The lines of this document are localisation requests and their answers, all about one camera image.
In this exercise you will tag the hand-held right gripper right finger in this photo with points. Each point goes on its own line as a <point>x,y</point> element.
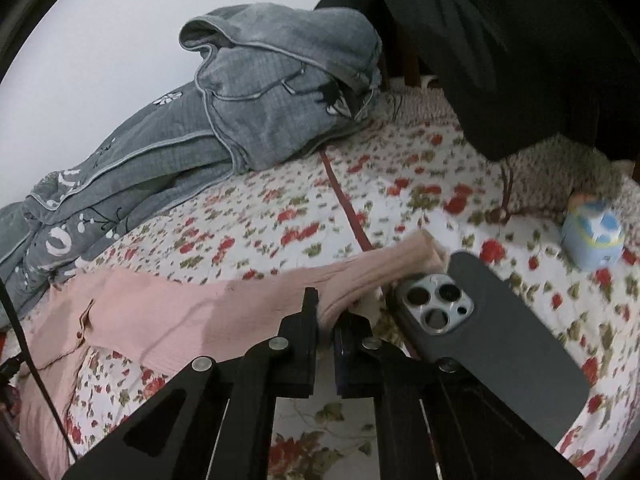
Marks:
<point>342,355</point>

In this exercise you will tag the black jacket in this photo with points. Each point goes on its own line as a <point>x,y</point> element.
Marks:
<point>505,45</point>

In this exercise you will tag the dark remote control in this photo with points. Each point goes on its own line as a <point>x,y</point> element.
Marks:
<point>495,340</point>

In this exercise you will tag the wooden chair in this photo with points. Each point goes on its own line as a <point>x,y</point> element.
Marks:
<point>412,55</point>

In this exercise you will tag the floral bed sheet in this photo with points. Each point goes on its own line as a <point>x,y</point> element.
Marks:
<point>280,210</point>

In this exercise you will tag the grey patterned quilt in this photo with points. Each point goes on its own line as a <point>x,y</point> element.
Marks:
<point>260,95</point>

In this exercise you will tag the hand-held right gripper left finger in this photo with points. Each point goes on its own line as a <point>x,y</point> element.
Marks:
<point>311,325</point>

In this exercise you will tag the pink knit garment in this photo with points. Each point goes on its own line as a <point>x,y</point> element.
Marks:
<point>210,310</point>

